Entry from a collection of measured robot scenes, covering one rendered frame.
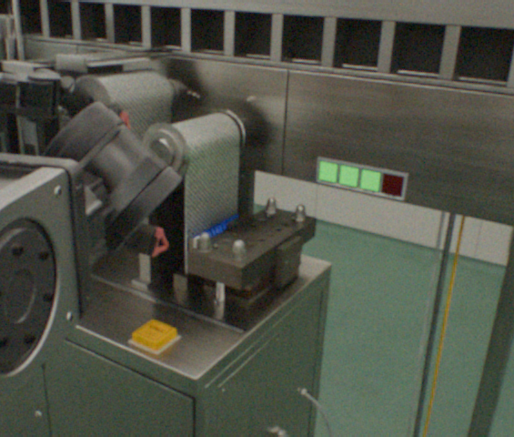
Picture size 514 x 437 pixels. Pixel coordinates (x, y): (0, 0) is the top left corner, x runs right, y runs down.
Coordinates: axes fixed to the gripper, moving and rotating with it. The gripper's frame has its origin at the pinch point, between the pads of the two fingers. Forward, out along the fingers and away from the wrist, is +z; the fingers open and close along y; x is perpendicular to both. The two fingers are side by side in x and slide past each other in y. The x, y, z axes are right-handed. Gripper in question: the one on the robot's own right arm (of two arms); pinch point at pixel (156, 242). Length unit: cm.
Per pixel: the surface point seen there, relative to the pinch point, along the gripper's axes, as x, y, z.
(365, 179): 32, 36, 30
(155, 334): -19.2, 11.5, -5.4
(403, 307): 8, 15, 221
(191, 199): 12.9, 0.9, 7.3
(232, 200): 17.7, 1.1, 26.4
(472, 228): 72, 33, 278
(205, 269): -2.5, 10.0, 8.8
